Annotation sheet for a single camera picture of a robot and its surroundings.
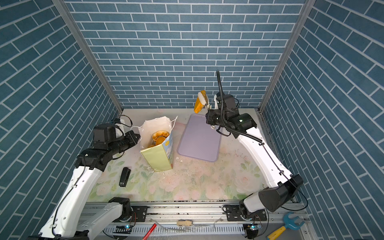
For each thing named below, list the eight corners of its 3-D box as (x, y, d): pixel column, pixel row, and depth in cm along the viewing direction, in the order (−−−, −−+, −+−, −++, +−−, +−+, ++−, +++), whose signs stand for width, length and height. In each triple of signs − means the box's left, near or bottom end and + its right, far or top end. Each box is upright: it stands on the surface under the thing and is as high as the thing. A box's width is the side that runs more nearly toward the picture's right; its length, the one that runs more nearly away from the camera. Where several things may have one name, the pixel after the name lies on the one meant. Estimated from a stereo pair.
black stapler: (120, 186, 84) (117, 184, 81) (126, 170, 91) (123, 167, 87) (126, 186, 84) (123, 184, 81) (131, 170, 91) (128, 167, 87)
